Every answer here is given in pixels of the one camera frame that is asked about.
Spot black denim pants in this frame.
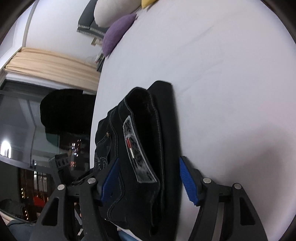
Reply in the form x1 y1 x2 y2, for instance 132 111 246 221
95 81 181 240

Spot black garment on rack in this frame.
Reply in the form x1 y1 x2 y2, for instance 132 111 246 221
40 88 96 144

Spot beige curtain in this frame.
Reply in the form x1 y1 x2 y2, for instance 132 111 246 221
4 47 100 91

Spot grey bedside nightstand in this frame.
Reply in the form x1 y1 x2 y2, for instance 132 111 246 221
95 53 105 73

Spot dark grey headboard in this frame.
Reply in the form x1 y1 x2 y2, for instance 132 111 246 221
77 0 108 40

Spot purple cushion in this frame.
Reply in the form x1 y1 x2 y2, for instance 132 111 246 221
102 13 137 57

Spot large white pillow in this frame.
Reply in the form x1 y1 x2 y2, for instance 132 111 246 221
94 0 142 28

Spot yellow patterned cushion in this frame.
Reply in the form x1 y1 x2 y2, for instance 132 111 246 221
141 0 158 9

